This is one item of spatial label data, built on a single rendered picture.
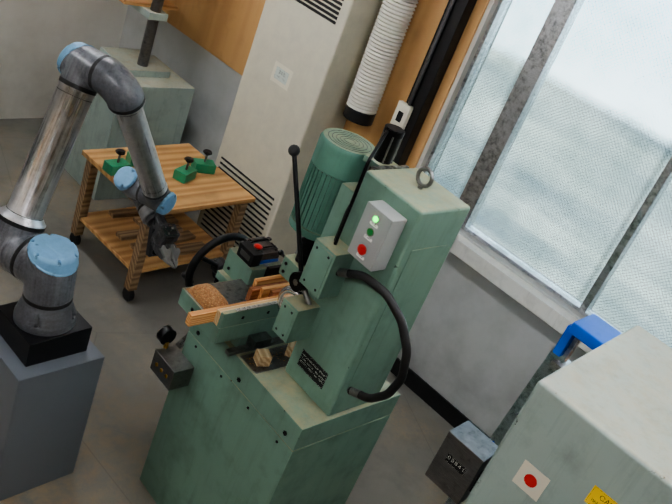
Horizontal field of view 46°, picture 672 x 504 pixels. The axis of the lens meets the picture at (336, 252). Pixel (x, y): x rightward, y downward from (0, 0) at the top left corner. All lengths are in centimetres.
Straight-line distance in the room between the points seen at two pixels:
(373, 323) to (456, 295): 165
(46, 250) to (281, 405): 84
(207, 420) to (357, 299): 74
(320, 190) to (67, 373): 101
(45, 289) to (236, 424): 71
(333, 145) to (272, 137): 179
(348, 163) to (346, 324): 46
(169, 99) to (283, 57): 88
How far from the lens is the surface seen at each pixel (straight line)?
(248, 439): 255
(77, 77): 255
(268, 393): 242
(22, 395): 268
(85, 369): 275
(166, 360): 270
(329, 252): 218
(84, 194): 411
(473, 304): 380
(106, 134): 456
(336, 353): 233
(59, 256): 254
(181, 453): 288
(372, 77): 380
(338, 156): 229
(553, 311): 354
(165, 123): 469
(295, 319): 230
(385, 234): 206
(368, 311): 222
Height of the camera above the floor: 230
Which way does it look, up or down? 27 degrees down
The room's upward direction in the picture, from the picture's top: 23 degrees clockwise
